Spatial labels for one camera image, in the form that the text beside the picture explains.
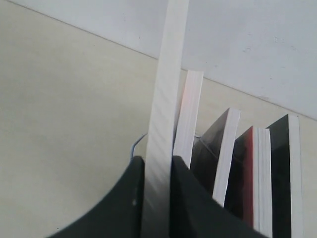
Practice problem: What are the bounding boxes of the grey spine book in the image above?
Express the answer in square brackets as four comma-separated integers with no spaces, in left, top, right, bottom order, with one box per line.
[173,70,204,167]

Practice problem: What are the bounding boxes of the black spine book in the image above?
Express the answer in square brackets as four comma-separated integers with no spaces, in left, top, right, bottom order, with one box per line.
[267,114,304,238]

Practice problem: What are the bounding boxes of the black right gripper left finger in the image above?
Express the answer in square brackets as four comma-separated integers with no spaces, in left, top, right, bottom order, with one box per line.
[51,156,145,238]

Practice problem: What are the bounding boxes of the white wire book rack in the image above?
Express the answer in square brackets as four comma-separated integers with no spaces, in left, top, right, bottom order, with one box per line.
[130,133,218,164]

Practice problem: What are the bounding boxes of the red teal spine book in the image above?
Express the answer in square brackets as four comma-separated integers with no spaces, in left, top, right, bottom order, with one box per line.
[224,126,273,238]

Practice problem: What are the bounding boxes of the blue moon cover book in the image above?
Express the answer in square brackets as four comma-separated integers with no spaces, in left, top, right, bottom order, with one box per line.
[140,0,189,238]

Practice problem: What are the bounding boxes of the dark brown spine book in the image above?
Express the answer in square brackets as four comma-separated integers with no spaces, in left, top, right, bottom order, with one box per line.
[190,108,241,206]

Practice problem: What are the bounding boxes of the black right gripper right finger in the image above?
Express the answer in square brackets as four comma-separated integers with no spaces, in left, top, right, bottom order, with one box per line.
[169,156,264,238]

